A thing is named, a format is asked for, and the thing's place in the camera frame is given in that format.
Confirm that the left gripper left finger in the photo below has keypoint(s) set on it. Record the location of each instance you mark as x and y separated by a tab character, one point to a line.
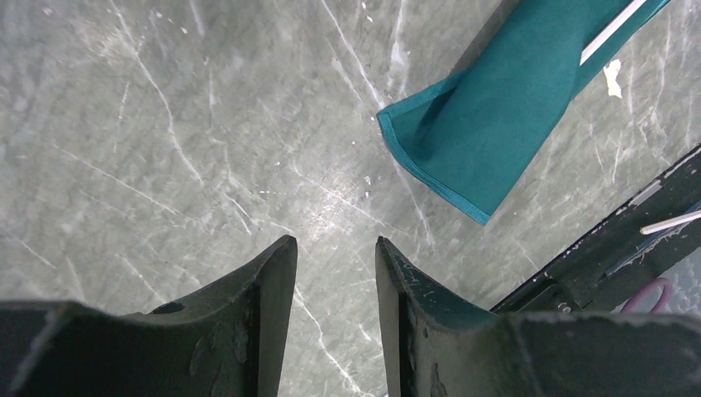
226	339

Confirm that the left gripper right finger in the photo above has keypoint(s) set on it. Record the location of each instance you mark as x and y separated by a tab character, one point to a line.
437	344

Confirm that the teal cloth napkin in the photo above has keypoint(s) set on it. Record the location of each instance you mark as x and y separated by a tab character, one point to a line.
470	137

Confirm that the white plastic utensil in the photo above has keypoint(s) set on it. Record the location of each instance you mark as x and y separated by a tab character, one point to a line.
607	32
672	222

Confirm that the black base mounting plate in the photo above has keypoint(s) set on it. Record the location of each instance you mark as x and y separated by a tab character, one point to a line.
614	260

